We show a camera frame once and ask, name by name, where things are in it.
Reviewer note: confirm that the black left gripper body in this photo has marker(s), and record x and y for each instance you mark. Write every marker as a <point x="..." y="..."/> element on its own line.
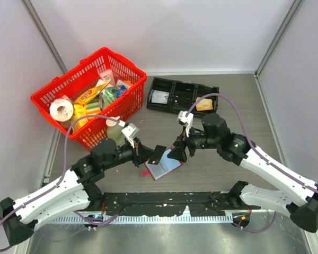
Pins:
<point x="126" y="152"/>

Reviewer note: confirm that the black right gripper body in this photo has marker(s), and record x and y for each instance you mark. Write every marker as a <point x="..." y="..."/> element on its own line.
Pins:
<point x="196" y="140"/>

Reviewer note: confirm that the red leather card holder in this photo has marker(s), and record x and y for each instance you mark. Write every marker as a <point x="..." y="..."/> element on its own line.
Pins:
<point x="157" y="169"/>

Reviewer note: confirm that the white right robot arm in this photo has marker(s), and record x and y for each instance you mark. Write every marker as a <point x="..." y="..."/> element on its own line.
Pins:
<point x="295" y="196"/>

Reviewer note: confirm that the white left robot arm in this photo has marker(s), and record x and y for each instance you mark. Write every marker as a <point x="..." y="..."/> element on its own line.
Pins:
<point x="75" y="190"/>

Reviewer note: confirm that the dark card in tray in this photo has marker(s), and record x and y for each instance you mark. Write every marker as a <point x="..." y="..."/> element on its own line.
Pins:
<point x="181" y="102"/>

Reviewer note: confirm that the white cards in tray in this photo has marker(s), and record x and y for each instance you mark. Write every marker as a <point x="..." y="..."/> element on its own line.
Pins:
<point x="160" y="97"/>

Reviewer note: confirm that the green soap pump bottle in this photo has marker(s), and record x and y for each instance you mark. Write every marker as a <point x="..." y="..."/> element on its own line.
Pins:
<point x="114" y="131"/>

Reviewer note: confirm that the yellow green sponge pack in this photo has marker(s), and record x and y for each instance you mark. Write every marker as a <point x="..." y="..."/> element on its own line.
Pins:
<point x="93" y="107"/>

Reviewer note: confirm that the yellow box in basket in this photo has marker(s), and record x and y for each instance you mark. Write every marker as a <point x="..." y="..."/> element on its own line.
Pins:
<point x="79" y="111"/>

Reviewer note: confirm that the black three-compartment tray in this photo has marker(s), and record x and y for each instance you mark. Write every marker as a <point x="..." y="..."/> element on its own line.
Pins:
<point x="174" y="96"/>

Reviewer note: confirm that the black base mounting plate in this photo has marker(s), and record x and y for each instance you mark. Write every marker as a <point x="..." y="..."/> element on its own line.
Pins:
<point x="168" y="204"/>

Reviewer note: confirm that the green packaged item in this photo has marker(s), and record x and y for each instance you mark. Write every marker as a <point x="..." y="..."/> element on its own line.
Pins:
<point x="108" y="96"/>

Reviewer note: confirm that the yellow snack bag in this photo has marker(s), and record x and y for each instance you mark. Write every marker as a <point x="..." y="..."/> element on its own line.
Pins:
<point x="92" y="93"/>

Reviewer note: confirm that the toilet paper roll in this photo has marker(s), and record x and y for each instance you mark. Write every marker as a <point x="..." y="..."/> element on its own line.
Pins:
<point x="61" y="110"/>

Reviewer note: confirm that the red plastic shopping basket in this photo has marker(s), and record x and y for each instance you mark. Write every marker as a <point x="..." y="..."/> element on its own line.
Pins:
<point x="85" y="75"/>

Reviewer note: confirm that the pink white box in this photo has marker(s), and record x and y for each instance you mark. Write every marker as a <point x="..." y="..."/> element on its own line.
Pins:
<point x="106" y="75"/>

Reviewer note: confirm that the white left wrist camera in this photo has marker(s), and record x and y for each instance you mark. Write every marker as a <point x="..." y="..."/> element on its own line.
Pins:
<point x="130" y="132"/>

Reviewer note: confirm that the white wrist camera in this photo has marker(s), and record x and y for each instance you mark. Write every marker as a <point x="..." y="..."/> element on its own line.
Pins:
<point x="130" y="132"/>
<point x="186" y="120"/>

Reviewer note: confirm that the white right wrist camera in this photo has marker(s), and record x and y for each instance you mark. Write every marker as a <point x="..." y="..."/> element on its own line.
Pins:
<point x="186" y="120"/>

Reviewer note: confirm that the slotted cable duct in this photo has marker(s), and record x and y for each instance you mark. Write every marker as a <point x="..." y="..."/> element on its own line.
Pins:
<point x="185" y="218"/>

